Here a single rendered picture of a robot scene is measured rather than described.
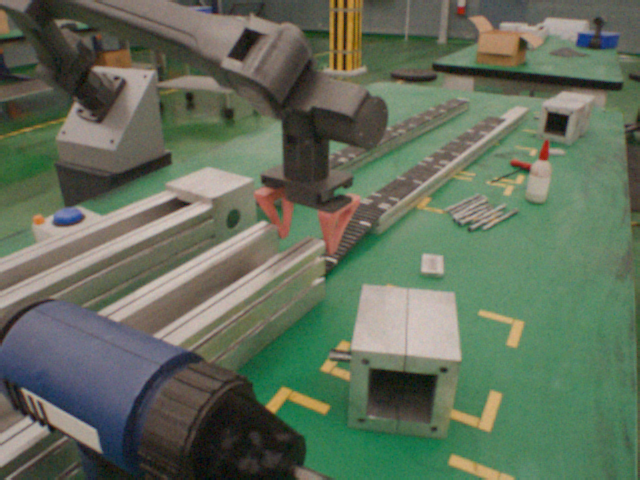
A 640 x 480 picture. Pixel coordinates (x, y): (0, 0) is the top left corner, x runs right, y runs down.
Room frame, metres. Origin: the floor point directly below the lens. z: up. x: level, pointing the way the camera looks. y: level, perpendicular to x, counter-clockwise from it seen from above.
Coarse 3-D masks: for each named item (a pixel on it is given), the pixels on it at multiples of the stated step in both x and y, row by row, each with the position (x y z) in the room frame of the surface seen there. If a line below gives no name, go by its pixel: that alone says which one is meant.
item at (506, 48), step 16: (0, 16) 5.22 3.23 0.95; (0, 32) 5.18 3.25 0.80; (480, 32) 2.68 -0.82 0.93; (496, 32) 2.91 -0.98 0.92; (512, 32) 2.87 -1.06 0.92; (528, 32) 2.78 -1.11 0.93; (480, 48) 2.63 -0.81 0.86; (496, 48) 2.59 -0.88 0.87; (512, 48) 2.55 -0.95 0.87; (96, 64) 6.17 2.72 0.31; (112, 64) 6.18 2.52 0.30; (128, 64) 6.43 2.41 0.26; (496, 64) 2.62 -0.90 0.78; (512, 64) 2.58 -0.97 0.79
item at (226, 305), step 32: (224, 256) 0.49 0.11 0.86; (256, 256) 0.53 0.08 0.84; (288, 256) 0.49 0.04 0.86; (160, 288) 0.42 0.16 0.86; (192, 288) 0.45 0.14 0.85; (224, 288) 0.47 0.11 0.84; (256, 288) 0.43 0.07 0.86; (288, 288) 0.47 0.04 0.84; (320, 288) 0.52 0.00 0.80; (128, 320) 0.38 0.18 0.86; (160, 320) 0.41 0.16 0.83; (192, 320) 0.37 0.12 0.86; (224, 320) 0.39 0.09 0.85; (256, 320) 0.42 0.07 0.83; (288, 320) 0.47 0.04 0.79; (224, 352) 0.39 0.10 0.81; (256, 352) 0.42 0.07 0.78; (0, 416) 0.27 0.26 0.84; (0, 448) 0.22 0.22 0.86; (32, 448) 0.23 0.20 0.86; (64, 448) 0.24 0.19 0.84
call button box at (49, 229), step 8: (80, 208) 0.68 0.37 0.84; (88, 216) 0.65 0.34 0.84; (96, 216) 0.65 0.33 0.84; (32, 224) 0.63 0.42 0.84; (48, 224) 0.63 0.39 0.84; (56, 224) 0.62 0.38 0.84; (64, 224) 0.62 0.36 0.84; (72, 224) 0.62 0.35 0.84; (80, 224) 0.63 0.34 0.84; (40, 232) 0.61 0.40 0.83; (48, 232) 0.60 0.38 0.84; (56, 232) 0.60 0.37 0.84; (64, 232) 0.60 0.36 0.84; (40, 240) 0.62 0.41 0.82
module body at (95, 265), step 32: (96, 224) 0.58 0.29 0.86; (128, 224) 0.60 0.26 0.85; (160, 224) 0.57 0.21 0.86; (192, 224) 0.61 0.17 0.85; (32, 256) 0.49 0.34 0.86; (64, 256) 0.52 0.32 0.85; (96, 256) 0.49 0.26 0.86; (128, 256) 0.53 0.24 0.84; (160, 256) 0.56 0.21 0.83; (192, 256) 0.60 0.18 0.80; (0, 288) 0.45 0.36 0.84; (32, 288) 0.42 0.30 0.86; (64, 288) 0.46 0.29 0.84; (96, 288) 0.48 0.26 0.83; (128, 288) 0.51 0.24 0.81
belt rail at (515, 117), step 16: (512, 112) 1.44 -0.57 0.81; (528, 112) 1.50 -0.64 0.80; (496, 128) 1.26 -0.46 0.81; (512, 128) 1.35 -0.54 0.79; (480, 144) 1.11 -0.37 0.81; (464, 160) 1.03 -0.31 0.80; (448, 176) 0.95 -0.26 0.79; (416, 192) 0.82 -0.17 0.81; (432, 192) 0.89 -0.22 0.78; (400, 208) 0.77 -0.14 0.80; (384, 224) 0.72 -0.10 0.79
